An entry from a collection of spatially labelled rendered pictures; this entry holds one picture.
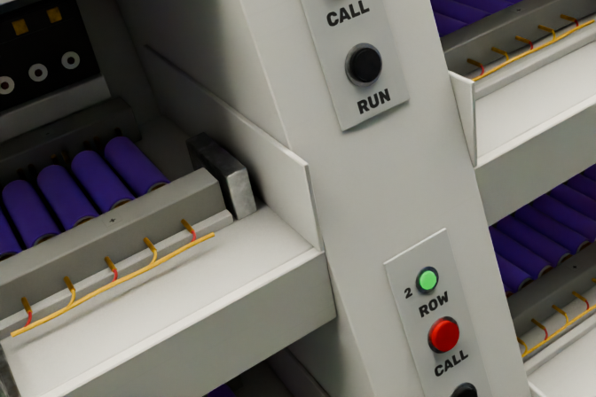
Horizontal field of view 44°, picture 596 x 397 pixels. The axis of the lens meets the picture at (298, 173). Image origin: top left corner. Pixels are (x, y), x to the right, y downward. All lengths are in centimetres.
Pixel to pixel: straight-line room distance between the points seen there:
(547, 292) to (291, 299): 25
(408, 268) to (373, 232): 3
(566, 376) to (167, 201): 30
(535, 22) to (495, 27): 3
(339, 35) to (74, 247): 16
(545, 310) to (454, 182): 20
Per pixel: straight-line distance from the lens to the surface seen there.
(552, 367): 54
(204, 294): 34
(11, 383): 34
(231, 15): 34
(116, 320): 35
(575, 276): 57
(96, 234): 36
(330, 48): 34
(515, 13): 50
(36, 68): 47
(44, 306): 36
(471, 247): 40
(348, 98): 34
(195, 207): 37
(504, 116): 44
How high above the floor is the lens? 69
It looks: 19 degrees down
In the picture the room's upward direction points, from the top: 19 degrees counter-clockwise
